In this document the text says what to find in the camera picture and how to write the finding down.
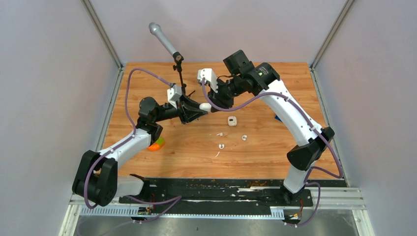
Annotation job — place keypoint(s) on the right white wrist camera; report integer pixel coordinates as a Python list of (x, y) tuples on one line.
[(207, 76)]

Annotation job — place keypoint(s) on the green block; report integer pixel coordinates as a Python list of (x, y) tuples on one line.
[(160, 141)]

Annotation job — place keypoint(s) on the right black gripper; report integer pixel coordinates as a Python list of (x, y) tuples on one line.
[(218, 100)]

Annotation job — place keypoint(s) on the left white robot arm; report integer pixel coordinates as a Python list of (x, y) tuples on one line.
[(97, 177)]

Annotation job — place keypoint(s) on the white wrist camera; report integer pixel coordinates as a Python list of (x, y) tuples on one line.
[(207, 76), (174, 94)]

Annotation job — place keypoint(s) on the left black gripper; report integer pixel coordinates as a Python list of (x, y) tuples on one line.
[(185, 117)]

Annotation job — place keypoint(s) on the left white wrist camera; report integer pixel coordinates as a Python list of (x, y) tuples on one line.
[(174, 94)]

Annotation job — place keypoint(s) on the black tripod microphone stand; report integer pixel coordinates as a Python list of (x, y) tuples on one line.
[(178, 58)]

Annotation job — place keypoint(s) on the white earbud charging case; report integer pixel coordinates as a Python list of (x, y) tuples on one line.
[(205, 107)]

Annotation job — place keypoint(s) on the grey microphone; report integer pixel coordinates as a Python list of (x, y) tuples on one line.
[(155, 30)]

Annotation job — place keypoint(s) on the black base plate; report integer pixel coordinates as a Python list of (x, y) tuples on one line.
[(221, 196)]

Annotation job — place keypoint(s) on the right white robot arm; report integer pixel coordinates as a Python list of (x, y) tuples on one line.
[(248, 83)]

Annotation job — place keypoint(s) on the small beige charging case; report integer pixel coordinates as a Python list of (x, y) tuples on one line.
[(232, 121)]

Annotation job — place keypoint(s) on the orange ring toy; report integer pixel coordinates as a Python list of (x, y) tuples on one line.
[(156, 146)]

